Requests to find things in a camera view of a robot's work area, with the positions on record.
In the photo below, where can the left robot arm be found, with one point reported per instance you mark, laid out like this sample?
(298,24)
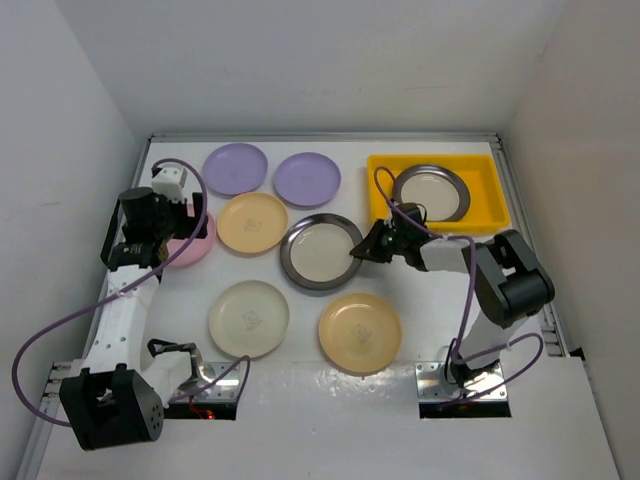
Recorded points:
(113,401)

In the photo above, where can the metal base plate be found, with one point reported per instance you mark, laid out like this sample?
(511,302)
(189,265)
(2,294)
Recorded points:
(432,387)
(215,382)

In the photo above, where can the pink plate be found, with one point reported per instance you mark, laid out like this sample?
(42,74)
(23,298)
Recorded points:
(198,249)

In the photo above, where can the orange plate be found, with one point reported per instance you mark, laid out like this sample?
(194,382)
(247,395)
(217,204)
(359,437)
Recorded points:
(252,223)
(360,333)

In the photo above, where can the orange plate lower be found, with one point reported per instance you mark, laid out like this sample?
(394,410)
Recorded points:
(360,333)

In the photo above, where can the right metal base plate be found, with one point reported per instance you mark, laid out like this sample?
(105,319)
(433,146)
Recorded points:
(432,387)

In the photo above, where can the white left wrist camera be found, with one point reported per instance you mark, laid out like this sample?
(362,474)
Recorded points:
(170,182)

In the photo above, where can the purple plate left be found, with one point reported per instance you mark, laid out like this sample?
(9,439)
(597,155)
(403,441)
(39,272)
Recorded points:
(234,169)

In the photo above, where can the orange plate upper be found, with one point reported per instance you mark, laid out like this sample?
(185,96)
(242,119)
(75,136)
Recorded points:
(252,223)

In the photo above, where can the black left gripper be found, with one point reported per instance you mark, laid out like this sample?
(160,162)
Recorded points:
(190,223)

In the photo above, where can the purple plate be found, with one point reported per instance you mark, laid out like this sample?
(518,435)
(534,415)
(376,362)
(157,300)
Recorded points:
(234,169)
(307,179)

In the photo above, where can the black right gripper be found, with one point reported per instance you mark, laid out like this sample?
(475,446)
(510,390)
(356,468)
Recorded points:
(369,248)

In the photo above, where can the purple plate right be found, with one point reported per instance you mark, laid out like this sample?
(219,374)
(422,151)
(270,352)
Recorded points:
(307,179)

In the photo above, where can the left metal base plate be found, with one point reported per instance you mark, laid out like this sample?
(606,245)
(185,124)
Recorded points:
(215,382)

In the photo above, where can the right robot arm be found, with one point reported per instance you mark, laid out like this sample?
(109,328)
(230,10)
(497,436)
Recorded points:
(507,285)

